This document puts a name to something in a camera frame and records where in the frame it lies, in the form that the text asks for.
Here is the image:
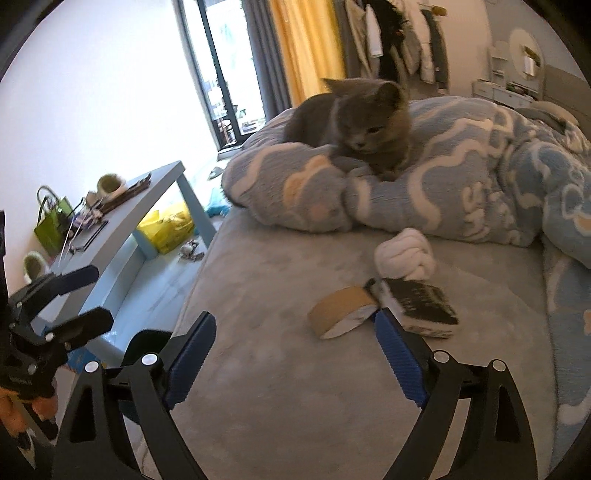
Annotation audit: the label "blue white fleece blanket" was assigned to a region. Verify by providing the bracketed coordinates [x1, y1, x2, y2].
[221, 96, 590, 462]

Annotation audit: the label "pale green slipper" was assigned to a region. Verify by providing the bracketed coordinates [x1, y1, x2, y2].
[97, 174, 127, 201]

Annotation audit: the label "hanging clothes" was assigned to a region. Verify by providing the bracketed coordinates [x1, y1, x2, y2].
[335, 1, 449, 93]

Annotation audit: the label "small toy on floor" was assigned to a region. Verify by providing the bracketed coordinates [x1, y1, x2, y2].
[178, 239, 205, 262]

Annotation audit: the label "light blue bench table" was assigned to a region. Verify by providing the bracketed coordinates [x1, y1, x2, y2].
[33, 162, 216, 365]

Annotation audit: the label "yellow curtain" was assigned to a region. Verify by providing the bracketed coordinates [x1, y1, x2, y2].
[269, 0, 346, 107]

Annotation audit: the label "brown wooden sticks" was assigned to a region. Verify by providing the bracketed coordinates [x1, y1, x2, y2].
[98, 173, 151, 215]

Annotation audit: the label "grey curtain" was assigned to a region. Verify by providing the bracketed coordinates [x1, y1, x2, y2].
[242, 0, 291, 120]

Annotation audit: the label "green handled bag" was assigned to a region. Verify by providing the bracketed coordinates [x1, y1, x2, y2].
[34, 185, 73, 257]

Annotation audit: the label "blue printed box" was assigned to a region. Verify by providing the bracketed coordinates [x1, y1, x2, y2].
[66, 347, 101, 374]

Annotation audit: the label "white balled sock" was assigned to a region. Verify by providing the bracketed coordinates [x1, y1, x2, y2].
[374, 228, 437, 281]

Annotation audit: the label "grey cat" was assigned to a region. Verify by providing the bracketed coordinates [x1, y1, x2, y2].
[283, 78, 412, 181]

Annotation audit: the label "black wire stand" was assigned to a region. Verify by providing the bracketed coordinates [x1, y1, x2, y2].
[58, 197, 108, 256]

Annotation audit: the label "person's left hand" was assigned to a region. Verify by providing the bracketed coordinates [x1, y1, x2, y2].
[0, 386, 59, 439]

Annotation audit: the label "brown tape roll core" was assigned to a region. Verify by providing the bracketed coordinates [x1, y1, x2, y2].
[308, 286, 379, 340]

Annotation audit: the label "yellow plastic bag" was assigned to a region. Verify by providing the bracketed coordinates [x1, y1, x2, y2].
[138, 202, 194, 255]

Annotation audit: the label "grey bed mattress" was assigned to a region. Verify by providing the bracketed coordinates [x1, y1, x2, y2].
[172, 209, 556, 479]

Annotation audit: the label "teal cloth on floor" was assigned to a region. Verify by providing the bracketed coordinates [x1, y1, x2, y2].
[205, 190, 231, 218]

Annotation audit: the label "round vanity mirror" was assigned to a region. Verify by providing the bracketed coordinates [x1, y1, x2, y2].
[509, 28, 544, 94]

